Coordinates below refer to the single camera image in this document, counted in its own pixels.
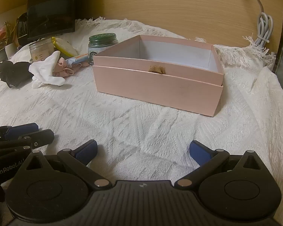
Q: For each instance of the light blue packet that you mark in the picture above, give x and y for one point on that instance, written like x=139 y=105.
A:
x=76 y=58

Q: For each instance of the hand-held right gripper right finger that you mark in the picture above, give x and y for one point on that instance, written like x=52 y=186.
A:
x=200 y=153

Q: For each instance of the clear jar with tan lid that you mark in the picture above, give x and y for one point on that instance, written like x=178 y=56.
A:
x=40 y=50

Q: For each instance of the black monitor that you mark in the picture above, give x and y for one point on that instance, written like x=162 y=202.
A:
x=50 y=9

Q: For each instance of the small tan ribbon tab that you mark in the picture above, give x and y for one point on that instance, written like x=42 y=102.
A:
x=156 y=69

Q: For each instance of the pink cloth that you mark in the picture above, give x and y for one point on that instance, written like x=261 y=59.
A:
x=61 y=70

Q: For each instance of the green potted plant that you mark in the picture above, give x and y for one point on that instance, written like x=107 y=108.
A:
x=11 y=47

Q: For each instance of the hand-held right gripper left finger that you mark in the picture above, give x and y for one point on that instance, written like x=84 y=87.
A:
x=86 y=151

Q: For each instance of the pink cardboard box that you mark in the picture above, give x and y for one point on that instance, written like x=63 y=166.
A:
x=155 y=87

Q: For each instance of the black plush toy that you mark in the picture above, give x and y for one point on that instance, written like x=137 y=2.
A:
x=13 y=71

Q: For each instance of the dark round object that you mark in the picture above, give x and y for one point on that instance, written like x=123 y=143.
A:
x=22 y=28

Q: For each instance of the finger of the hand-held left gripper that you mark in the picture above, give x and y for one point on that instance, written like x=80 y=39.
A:
x=41 y=136
x=21 y=131

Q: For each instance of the yellow edged mesh pad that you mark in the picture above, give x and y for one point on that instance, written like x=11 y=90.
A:
x=64 y=47

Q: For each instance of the white cloth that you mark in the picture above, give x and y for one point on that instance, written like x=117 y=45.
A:
x=48 y=71

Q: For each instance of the green lid glass jar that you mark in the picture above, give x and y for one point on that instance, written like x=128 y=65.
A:
x=101 y=42

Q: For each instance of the white fringed blanket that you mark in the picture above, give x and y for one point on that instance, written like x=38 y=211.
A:
x=132 y=131

